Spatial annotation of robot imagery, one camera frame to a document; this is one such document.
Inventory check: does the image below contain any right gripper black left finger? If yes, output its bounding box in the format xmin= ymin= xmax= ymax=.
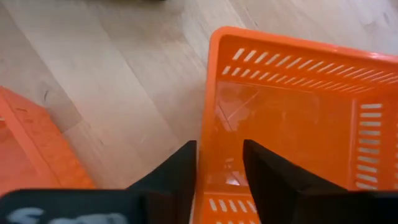
xmin=126 ymin=139 xmax=198 ymax=224

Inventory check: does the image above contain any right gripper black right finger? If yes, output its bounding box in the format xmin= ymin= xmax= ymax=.
xmin=242 ymin=139 xmax=348 ymax=224

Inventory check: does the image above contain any orange plastic slotted basket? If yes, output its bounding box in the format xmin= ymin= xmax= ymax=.
xmin=192 ymin=26 xmax=398 ymax=224
xmin=0 ymin=86 xmax=96 ymax=197

